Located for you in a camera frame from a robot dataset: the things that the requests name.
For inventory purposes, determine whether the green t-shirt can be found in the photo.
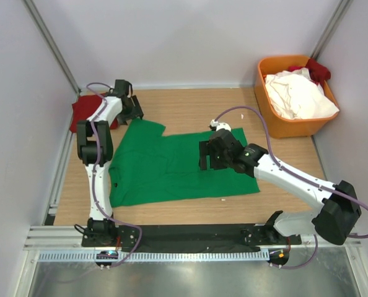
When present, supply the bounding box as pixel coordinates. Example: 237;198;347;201
109;119;260;207

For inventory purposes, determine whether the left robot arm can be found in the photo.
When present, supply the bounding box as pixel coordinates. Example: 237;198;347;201
75;79;144;248

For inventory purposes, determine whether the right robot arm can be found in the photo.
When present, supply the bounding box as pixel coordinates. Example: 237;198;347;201
199;129;361;245

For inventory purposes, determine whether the folded red t-shirt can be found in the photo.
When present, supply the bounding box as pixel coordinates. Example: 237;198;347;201
69;95;122;133

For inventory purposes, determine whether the orange plastic bin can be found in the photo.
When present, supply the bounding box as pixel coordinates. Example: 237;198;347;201
254;54;338;139

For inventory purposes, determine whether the white crumpled t-shirt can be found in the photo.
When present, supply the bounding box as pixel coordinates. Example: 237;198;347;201
265;67;339;120

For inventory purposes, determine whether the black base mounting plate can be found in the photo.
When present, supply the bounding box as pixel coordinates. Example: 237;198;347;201
81;223;302;253

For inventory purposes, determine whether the dark red t-shirt in bin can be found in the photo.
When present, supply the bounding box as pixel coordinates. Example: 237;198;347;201
287;58;332;87

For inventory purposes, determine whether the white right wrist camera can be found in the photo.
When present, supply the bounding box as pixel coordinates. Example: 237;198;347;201
209;119;231;136

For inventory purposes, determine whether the left aluminium corner post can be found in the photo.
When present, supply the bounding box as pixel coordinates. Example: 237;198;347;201
22;0;81;95

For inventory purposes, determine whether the aluminium corner post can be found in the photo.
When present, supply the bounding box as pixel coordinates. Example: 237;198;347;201
310;0;353;60
22;0;81;95

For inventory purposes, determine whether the white slotted cable duct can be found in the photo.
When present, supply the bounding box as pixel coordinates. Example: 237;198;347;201
38;249;269;262

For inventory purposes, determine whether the aluminium frame rail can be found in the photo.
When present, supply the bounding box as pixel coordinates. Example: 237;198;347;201
23;225;361;251

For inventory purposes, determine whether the right aluminium corner post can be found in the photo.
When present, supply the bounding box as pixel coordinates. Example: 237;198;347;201
310;0;353;60

